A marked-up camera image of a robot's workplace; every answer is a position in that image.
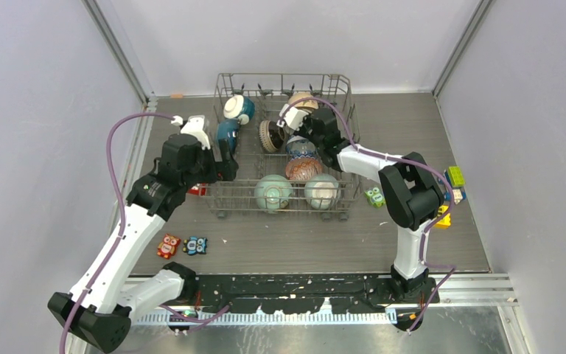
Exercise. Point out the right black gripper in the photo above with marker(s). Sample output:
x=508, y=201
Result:
x=306, y=119

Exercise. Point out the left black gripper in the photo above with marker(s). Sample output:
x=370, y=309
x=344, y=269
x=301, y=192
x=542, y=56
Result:
x=223, y=170

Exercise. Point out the dark teal bowl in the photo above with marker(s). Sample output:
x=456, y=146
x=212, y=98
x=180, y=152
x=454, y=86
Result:
x=228, y=130

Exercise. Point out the grey wire dish rack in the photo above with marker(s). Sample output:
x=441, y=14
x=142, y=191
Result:
x=270, y=93

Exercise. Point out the celadon green bowl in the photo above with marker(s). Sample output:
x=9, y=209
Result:
x=273, y=193
x=322, y=191

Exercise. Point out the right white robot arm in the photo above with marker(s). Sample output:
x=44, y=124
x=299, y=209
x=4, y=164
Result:
x=412, y=194

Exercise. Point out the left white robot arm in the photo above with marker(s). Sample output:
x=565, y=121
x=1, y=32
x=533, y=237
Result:
x=96, y=309

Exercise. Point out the beige deer bowl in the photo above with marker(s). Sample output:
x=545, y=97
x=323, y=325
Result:
x=303, y=101

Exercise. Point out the blue floral white bowl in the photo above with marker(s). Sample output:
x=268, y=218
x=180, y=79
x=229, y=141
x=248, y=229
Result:
x=298, y=147

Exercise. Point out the red window toy block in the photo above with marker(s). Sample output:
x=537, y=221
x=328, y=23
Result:
x=198, y=189

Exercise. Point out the red blue zigzag bowl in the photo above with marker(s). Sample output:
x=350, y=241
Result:
x=302, y=168

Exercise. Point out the brown striped bowl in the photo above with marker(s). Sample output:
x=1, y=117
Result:
x=271, y=136

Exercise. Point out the teal white bowl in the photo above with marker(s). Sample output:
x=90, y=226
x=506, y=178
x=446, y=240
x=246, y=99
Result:
x=240, y=108

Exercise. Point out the blue owl puzzle piece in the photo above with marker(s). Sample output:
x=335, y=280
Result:
x=195, y=245

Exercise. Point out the green owl puzzle piece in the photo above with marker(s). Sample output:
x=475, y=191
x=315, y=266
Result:
x=375, y=197

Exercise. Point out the toy block car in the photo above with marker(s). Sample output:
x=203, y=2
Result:
x=456, y=181

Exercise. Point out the yellow window toy block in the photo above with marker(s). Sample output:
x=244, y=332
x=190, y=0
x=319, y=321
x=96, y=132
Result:
x=443, y=217

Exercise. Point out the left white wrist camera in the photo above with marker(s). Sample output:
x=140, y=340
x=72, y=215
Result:
x=195, y=126

